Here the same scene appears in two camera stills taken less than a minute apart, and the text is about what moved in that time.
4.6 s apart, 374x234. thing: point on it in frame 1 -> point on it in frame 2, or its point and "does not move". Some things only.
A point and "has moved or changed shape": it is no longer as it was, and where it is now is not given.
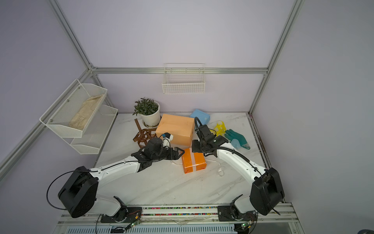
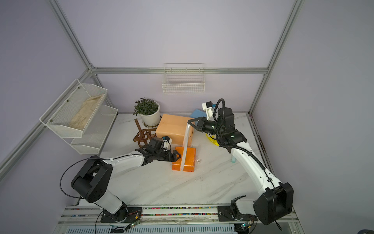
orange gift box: [193, 161] has moved or changed shape
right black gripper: [196, 146] -> [203, 125]
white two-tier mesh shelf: [82, 117] does not move
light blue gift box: [204, 118] does not move
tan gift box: [181, 128] does not move
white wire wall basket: [181, 78] does not move
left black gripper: [176, 156] does not move
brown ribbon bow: [144, 135] does not move
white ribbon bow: [221, 170] -> [185, 147]
